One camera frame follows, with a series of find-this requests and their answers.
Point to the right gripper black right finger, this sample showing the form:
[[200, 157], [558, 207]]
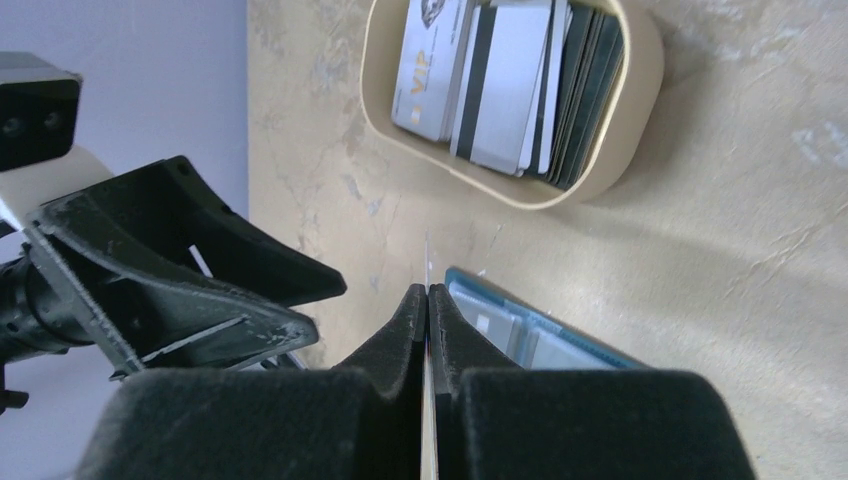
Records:
[[496, 420]]

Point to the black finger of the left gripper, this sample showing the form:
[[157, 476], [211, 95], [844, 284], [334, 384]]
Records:
[[69, 302], [163, 223]]

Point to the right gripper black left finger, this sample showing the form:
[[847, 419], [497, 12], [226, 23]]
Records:
[[358, 420]]

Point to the white striped credit card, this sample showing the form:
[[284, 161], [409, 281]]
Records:
[[429, 448]]

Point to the blue card holder wallet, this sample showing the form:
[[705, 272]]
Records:
[[531, 338]]

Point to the credit cards stack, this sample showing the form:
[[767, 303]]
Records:
[[514, 86]]

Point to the tan oval tray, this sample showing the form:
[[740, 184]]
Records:
[[629, 106]]

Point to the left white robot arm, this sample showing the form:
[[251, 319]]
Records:
[[154, 269]]

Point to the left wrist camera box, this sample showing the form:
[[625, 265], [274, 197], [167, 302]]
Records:
[[39, 109]]

